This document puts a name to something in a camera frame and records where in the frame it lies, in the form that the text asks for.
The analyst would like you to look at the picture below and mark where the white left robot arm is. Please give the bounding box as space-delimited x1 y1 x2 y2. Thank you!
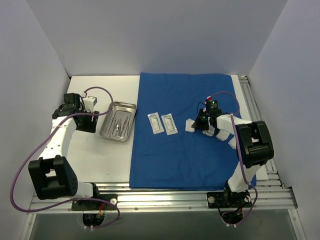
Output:
28 93 101 210

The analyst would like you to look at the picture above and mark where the blue surgical drape cloth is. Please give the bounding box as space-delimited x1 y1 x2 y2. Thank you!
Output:
129 72 249 191

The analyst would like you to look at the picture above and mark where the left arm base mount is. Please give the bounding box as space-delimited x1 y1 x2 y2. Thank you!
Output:
71 192 119 228

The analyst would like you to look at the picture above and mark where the aluminium front rail frame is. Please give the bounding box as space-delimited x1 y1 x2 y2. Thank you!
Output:
24 182 298 240

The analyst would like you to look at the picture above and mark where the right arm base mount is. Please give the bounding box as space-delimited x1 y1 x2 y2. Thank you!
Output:
206 191 252 228

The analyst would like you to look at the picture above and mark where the aluminium rail frame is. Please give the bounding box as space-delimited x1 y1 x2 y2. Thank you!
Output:
24 182 298 240
232 76 282 188

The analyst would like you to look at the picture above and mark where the suture packet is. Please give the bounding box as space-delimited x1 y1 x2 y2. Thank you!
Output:
161 113 178 136
147 112 164 135

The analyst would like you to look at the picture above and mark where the scalpel handle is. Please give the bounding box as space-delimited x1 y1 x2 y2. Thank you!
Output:
112 118 121 136
108 117 117 137

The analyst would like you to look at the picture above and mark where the aluminium right rail frame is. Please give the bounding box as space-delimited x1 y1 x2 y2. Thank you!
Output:
232 76 282 188

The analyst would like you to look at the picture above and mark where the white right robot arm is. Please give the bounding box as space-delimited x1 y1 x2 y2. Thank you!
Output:
191 97 275 207

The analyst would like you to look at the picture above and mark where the white gauze pad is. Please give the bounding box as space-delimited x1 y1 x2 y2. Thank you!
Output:
228 137 237 150
202 129 215 137
185 118 195 133
216 130 230 141

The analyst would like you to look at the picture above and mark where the stainless steel tray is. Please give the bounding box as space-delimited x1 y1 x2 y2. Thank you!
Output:
99 101 137 143

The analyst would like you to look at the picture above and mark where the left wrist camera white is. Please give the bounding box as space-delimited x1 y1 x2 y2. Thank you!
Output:
82 96 98 113

